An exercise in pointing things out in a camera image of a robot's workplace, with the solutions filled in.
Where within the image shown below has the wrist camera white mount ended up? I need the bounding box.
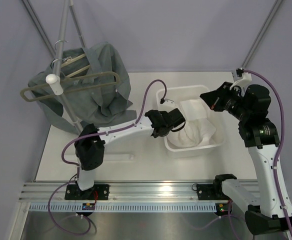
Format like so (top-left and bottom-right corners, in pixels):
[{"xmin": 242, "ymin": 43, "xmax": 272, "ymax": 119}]
[
  {"xmin": 159, "ymin": 98, "xmax": 176, "ymax": 107},
  {"xmin": 230, "ymin": 68, "xmax": 252, "ymax": 90}
]

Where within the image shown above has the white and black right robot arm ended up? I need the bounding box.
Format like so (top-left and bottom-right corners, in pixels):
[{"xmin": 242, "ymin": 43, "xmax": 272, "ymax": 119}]
[{"xmin": 200, "ymin": 82, "xmax": 292, "ymax": 235}]

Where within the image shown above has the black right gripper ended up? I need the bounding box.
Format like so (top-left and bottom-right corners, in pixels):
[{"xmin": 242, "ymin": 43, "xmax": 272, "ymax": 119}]
[{"xmin": 200, "ymin": 82, "xmax": 251, "ymax": 122}]

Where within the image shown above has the beige clothes hanger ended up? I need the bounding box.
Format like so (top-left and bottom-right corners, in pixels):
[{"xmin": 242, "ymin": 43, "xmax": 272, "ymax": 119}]
[{"xmin": 50, "ymin": 48, "xmax": 90, "ymax": 79}]

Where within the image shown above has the grey clothes hanger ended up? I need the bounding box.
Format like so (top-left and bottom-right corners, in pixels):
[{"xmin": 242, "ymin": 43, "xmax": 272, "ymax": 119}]
[{"xmin": 19, "ymin": 57, "xmax": 122, "ymax": 103}]

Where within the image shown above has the aluminium frame post left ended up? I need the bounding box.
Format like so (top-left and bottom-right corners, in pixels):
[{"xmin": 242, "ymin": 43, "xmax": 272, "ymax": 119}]
[{"xmin": 20, "ymin": 0, "xmax": 56, "ymax": 58}]

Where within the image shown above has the aluminium mounting rail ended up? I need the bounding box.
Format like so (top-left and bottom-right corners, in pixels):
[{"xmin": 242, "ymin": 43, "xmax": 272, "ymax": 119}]
[{"xmin": 18, "ymin": 181, "xmax": 291, "ymax": 202}]

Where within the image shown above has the grey-green shirt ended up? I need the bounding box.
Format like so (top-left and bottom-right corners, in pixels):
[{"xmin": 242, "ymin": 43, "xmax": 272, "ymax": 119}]
[{"xmin": 27, "ymin": 41, "xmax": 137, "ymax": 136}]

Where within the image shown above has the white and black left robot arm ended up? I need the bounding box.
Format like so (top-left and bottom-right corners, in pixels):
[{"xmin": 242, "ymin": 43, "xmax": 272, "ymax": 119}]
[{"xmin": 73, "ymin": 108, "xmax": 186, "ymax": 200}]

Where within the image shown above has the aluminium frame post right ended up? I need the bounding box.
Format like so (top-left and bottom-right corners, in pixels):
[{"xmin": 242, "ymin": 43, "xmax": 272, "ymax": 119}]
[{"xmin": 241, "ymin": 0, "xmax": 285, "ymax": 69}]

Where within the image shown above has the grey clothes rack stand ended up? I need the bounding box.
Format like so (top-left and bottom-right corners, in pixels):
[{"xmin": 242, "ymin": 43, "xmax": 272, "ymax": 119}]
[{"xmin": 45, "ymin": 0, "xmax": 134, "ymax": 163}]

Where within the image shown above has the aluminium frame post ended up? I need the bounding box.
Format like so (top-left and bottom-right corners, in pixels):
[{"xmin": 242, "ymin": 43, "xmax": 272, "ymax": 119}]
[
  {"xmin": 20, "ymin": 0, "xmax": 56, "ymax": 58},
  {"xmin": 241, "ymin": 0, "xmax": 285, "ymax": 69}
]

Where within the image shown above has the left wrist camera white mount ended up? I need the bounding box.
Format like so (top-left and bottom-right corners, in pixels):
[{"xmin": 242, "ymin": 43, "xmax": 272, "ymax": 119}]
[{"xmin": 159, "ymin": 98, "xmax": 176, "ymax": 107}]

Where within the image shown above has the white shirt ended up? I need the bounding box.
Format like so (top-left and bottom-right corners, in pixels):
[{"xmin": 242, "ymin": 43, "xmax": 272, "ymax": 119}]
[{"xmin": 167, "ymin": 99, "xmax": 216, "ymax": 148}]

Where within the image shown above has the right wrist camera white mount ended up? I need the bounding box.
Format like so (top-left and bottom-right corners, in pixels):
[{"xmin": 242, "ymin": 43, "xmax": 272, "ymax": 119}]
[{"xmin": 230, "ymin": 68, "xmax": 252, "ymax": 90}]

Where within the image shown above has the white slotted cable duct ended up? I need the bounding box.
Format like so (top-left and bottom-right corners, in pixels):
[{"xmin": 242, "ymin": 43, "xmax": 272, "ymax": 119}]
[{"xmin": 29, "ymin": 202, "xmax": 217, "ymax": 213}]

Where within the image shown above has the white plastic basket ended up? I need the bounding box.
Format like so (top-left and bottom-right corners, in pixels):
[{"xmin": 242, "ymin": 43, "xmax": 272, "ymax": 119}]
[{"xmin": 156, "ymin": 85, "xmax": 226, "ymax": 158}]

